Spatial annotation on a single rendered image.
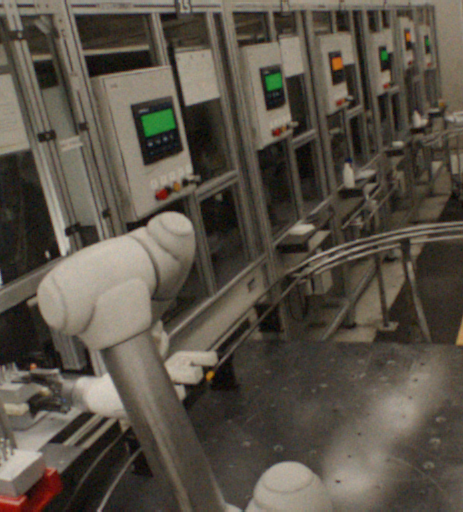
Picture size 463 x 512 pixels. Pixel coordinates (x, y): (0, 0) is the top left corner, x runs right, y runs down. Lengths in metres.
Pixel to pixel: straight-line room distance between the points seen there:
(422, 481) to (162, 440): 0.79
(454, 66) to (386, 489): 8.15
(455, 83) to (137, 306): 8.58
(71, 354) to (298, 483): 1.03
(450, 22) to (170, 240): 8.47
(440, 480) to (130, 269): 0.99
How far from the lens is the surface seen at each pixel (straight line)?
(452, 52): 9.47
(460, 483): 1.73
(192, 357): 2.10
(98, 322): 1.11
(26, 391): 1.89
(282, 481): 1.33
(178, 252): 1.18
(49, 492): 1.58
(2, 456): 1.59
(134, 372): 1.14
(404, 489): 1.72
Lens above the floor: 1.75
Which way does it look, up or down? 16 degrees down
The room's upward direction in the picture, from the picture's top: 11 degrees counter-clockwise
